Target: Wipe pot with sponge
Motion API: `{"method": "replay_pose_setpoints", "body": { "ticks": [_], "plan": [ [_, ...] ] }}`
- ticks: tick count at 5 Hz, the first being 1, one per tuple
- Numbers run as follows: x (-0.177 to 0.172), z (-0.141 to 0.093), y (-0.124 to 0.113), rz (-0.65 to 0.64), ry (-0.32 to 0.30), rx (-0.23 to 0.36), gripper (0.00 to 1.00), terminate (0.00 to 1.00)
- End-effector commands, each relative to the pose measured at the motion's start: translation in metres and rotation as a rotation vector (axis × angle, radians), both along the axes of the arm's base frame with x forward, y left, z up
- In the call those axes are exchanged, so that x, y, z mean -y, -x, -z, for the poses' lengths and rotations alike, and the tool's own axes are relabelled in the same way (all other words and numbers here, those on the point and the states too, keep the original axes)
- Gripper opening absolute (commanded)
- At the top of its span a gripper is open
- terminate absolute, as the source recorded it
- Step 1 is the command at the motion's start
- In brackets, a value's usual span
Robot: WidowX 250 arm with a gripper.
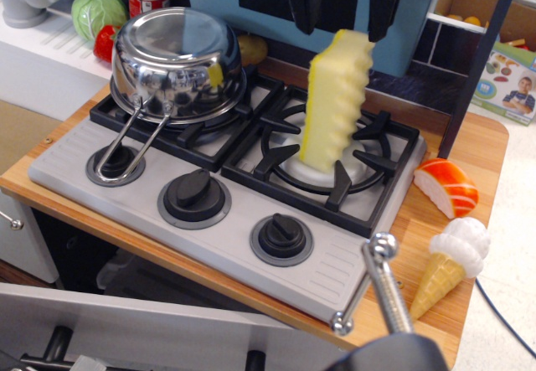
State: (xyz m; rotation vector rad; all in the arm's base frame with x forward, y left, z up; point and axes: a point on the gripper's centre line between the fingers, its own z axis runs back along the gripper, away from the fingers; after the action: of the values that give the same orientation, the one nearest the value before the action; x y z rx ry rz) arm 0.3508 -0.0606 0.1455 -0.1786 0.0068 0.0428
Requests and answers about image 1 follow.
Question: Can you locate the yellow wavy sponge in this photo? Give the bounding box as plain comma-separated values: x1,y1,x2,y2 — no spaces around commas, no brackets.
299,29,374,173

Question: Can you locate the upside-down steel pot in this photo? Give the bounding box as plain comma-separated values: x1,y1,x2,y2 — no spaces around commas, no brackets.
95,8,247,184

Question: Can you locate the cardboard box with toys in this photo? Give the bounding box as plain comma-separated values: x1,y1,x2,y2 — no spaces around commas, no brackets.
433,0,535,51

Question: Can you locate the toy brown potato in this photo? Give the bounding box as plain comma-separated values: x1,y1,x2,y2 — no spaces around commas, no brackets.
237,34,268,66

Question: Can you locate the toy food packaging box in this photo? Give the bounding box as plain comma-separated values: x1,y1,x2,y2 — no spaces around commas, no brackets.
472,42,535,126

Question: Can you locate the black right burner grate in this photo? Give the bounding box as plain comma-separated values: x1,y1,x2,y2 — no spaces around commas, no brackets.
221,86,425,238

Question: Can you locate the black burner grate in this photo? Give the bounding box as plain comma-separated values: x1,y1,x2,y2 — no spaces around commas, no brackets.
221,86,425,238
90,66,285,172

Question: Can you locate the black left burner grate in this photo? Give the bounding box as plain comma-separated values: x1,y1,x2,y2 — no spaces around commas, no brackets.
90,66,285,172

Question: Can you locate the wooden counter board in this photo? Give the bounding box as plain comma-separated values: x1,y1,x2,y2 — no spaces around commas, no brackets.
1,58,508,367

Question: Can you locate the toy salmon piece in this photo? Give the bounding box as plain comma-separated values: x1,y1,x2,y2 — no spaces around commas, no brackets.
414,158,480,219

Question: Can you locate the toy red strawberry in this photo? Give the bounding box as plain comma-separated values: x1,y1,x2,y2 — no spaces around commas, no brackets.
93,25,120,63

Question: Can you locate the toy green cabbage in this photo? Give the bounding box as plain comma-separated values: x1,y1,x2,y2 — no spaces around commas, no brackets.
71,0,128,42

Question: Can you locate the grey toy stove top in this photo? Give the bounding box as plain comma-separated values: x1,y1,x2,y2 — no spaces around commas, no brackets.
28,75,426,331

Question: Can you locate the black middle stove knob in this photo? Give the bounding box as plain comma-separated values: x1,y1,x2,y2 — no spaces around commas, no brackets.
157,169,232,230

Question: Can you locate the black stove knob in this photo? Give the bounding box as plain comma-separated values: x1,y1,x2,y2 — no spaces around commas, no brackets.
85,144,146,188
250,214,314,267
157,169,232,230

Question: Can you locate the black left stove knob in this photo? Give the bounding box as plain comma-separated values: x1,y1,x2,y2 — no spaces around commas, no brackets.
85,144,146,188

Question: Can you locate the black right stove knob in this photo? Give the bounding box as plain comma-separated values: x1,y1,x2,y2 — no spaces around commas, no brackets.
250,214,314,267

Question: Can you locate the toy ice cream cone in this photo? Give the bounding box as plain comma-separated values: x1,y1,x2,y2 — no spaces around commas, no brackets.
410,217,491,320

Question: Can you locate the small chrome cabinet knob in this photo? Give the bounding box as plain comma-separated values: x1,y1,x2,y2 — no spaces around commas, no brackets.
0,212,24,231

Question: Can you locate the grey oven door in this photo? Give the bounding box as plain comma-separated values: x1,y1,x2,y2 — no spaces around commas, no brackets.
1,283,346,370

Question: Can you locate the dark metal stand post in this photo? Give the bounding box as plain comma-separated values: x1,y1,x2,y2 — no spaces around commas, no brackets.
437,0,513,158

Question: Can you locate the chrome oven door handle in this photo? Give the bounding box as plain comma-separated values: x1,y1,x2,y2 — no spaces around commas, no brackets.
330,232,415,337

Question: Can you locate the blue cable on floor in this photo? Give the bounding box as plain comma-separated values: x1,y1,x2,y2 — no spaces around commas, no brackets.
475,276,536,358

